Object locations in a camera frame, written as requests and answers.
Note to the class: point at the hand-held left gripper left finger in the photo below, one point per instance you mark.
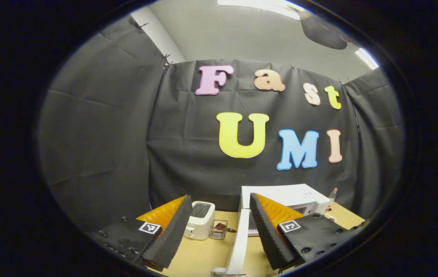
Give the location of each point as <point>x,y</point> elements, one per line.
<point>172,234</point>

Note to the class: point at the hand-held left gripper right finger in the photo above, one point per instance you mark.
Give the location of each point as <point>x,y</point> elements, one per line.
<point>267,234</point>

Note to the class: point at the white microwave oven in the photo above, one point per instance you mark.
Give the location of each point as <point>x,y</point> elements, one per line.
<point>280,192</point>

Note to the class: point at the white toaster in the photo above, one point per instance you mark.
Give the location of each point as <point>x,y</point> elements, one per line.
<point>199,223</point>

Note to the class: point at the small clear container brown contents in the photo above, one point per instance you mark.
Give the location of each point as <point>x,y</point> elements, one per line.
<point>218,229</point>

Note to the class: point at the clear plastic water bottle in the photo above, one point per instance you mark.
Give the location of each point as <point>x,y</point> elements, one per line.
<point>332,198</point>

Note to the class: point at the black backdrop cloth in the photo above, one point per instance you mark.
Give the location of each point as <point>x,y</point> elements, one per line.
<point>188,154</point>

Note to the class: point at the small ceiling light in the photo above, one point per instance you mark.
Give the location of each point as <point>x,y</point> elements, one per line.
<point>367,58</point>

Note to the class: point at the dark rounded object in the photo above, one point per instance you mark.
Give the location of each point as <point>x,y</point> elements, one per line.
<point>322,30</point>

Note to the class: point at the long ceiling light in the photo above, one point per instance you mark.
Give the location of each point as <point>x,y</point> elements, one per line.
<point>257,4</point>

